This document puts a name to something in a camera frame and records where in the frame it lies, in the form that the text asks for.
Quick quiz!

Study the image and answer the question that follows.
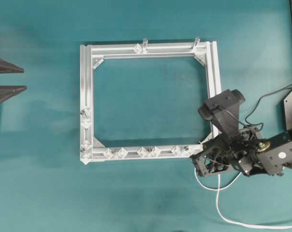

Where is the triangular corner bracket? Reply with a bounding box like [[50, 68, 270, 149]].
[[194, 56, 207, 66], [204, 132, 213, 141], [92, 57, 104, 70], [93, 137, 105, 147]]

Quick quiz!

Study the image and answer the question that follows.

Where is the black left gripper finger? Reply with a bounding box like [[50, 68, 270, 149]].
[[0, 59, 24, 74], [0, 86, 28, 104]]

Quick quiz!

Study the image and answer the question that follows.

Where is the black camera cable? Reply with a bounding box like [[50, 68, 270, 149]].
[[218, 82, 292, 136]]

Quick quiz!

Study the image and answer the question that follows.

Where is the silver metal pin corner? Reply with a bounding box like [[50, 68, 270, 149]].
[[192, 37, 200, 51]]

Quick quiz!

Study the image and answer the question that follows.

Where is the aluminium extrusion frame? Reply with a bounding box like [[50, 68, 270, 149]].
[[79, 40, 222, 163]]

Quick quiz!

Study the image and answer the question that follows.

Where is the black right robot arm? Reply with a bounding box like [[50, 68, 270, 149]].
[[190, 128, 292, 177]]

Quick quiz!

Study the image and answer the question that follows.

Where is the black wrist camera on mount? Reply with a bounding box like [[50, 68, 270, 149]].
[[198, 89, 245, 140]]

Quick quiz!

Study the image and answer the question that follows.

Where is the white cable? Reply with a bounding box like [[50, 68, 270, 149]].
[[194, 142, 292, 229]]

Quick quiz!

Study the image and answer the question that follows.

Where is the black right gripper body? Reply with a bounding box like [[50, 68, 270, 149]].
[[190, 128, 263, 177]]

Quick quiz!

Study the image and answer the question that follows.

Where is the silver metal pin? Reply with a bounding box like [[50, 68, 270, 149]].
[[142, 38, 148, 53]]

